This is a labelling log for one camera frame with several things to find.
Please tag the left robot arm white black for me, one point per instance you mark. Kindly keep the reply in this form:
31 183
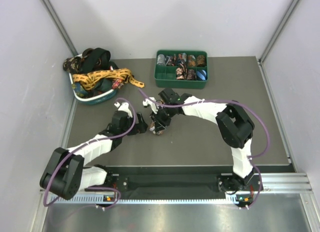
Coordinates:
66 172

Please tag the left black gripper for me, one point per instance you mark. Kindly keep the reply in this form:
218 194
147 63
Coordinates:
139 128

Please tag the dark brown rolled tie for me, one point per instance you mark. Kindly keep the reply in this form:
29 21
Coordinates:
201 61

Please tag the green patterned tie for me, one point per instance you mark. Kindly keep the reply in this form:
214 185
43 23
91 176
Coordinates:
79 90

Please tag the aluminium front rail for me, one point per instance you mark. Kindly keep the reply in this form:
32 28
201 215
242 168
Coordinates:
270 182

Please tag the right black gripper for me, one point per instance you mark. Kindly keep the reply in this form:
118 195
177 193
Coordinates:
161 124

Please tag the green compartment tray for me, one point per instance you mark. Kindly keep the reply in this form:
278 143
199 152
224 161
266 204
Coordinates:
165 76

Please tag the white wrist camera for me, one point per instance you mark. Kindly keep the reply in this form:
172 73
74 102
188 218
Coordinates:
152 103
125 107

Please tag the left aluminium frame post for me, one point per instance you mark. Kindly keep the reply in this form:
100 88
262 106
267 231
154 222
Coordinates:
59 25

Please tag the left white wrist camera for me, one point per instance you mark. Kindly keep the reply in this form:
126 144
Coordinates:
125 107

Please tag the aluminium frame post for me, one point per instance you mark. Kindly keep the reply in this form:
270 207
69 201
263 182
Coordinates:
279 29
59 25

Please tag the right aluminium frame post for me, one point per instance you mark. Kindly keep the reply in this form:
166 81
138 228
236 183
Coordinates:
279 29

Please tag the teal floral rolled tie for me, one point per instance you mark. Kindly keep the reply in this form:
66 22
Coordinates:
181 59

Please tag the grey slotted cable duct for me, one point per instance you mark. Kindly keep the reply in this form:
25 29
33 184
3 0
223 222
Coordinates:
109 198

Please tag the blue striped rolled tie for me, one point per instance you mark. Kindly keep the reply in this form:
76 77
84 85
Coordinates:
201 75

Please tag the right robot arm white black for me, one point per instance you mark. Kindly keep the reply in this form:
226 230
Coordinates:
234 124

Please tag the white teal basket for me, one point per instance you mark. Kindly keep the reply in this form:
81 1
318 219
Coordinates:
101 92

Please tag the dark floral tie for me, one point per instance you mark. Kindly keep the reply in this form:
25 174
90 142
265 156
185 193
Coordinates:
72 65

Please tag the yellow patterned tie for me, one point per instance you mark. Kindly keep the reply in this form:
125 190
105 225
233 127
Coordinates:
89 80

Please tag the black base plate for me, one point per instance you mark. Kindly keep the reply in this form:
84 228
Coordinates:
172 182

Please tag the dark red rolled tie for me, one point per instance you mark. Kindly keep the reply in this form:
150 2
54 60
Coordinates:
170 60

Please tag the brown pink rolled tie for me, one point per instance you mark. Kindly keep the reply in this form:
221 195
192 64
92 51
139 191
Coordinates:
191 74

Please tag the black tie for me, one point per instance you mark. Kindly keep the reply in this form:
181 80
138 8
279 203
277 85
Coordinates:
95 60

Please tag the pink floral rolled tie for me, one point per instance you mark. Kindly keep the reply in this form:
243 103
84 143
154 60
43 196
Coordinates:
180 73

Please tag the grey rolled tie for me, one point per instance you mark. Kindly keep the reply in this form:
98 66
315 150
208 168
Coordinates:
161 60

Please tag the brown floral tie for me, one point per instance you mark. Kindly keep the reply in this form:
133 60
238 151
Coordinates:
156 128

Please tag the red patterned tie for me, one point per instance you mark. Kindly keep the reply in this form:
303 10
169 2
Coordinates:
117 84

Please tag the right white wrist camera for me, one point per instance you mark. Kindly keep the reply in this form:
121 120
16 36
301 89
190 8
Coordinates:
152 103

